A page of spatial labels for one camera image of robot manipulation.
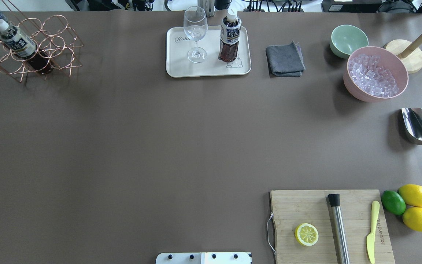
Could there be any copper wire bottle basket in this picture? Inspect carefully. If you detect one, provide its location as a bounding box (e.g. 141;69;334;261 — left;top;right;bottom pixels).
0;0;84;83

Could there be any yellow plastic knife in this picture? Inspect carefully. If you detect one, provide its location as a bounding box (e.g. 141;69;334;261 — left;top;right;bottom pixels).
366;201;380;264

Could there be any grey folded cloth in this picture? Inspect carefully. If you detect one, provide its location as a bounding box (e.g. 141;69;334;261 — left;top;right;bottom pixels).
265;41;306;77

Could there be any wooden cutting board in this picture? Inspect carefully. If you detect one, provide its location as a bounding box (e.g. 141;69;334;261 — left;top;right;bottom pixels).
270;190;380;264

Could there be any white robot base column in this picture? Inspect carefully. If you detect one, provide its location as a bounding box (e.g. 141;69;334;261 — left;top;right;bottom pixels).
155;251;252;264

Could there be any wooden stand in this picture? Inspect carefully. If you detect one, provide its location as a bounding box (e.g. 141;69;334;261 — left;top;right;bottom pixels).
384;33;422;74

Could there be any yellow lemon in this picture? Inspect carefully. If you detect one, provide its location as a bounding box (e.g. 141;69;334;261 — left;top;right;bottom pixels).
402;207;422;232
397;184;422;208

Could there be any cream serving tray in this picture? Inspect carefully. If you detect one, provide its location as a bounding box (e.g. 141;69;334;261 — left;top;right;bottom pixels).
166;26;252;77

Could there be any half lemon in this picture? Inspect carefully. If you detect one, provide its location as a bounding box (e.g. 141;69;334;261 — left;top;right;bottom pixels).
295;223;319;246

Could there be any pink bowl with ice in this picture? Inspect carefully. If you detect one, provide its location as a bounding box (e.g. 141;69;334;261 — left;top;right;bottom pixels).
343;46;409;102

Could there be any clear wine glass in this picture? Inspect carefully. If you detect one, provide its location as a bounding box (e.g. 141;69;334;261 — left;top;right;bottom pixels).
183;5;208;63

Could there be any green lime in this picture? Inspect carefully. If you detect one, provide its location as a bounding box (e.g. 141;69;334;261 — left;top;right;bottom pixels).
381;190;406;216

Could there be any metal ice scoop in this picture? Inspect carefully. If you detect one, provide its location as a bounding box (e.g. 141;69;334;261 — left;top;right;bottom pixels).
401;107;422;173

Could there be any steel muddler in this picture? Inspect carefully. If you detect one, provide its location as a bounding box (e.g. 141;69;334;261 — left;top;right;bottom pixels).
327;194;351;264

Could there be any green bowl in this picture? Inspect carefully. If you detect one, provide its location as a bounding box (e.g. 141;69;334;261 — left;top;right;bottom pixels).
330;25;369;59

